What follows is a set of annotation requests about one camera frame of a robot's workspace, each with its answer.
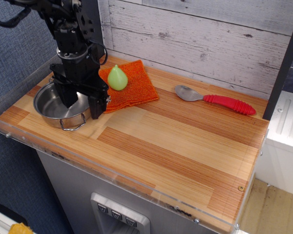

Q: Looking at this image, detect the spoon with red handle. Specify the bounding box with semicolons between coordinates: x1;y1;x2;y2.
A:
174;85;256;115

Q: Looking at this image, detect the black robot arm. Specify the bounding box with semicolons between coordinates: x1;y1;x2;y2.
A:
10;0;109;119

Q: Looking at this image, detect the yellow object bottom left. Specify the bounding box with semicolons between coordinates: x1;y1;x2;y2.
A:
8;223;33;234

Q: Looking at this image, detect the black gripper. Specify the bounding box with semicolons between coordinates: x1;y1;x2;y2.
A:
50;55;109;119

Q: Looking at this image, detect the grey cabinet with buttons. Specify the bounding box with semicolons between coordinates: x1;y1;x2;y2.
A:
38;152;213;234

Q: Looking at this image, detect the dark vertical post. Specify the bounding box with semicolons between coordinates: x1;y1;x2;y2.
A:
82;0;105;58
262;33;293;120

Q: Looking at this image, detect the silver pot with handles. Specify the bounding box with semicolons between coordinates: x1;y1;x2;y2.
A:
33;82;91;131

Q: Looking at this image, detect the white appliance at right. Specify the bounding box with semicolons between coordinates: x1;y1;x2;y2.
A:
255;91;293;194

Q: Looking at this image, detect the dark left vertical post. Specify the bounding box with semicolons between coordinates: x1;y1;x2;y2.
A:
82;0;105;58

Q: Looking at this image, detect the dark right vertical post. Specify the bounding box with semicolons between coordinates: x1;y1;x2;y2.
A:
262;33;293;120

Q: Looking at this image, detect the clear acrylic table guard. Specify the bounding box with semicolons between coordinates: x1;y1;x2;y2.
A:
0;35;270;234

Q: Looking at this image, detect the orange knitted cloth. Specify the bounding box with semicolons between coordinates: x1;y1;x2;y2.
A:
105;60;159;114

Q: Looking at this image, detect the green plastic pear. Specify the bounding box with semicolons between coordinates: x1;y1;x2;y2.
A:
107;65;128;91

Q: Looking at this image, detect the black sleeved cable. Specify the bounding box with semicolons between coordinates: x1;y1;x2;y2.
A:
0;6;31;28

